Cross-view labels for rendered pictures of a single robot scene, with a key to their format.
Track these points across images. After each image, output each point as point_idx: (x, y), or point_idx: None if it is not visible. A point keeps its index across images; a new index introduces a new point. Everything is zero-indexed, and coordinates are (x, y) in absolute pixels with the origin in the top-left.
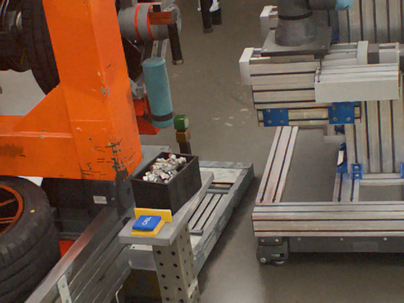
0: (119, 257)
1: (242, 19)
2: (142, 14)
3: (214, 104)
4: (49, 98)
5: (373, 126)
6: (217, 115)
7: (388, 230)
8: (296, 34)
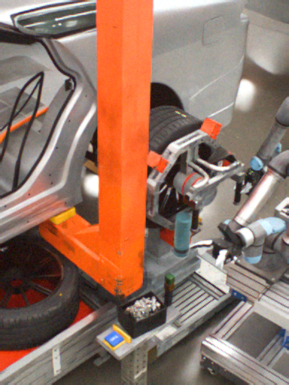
0: None
1: None
2: (189, 184)
3: (269, 204)
4: (93, 234)
5: None
6: (264, 216)
7: None
8: (261, 261)
